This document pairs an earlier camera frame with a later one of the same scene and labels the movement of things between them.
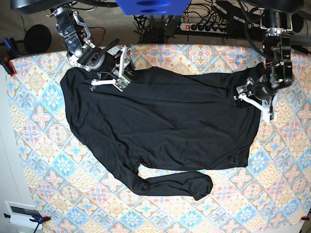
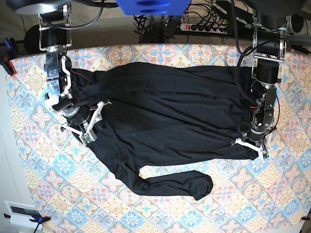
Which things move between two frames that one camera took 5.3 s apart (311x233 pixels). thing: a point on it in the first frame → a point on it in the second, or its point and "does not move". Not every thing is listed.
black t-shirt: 166,120 does not move
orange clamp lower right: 303,218 does not move
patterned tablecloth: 77,189 does not move
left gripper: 93,58 → 78,112
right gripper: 264,87 → 255,132
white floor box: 20,214 does not move
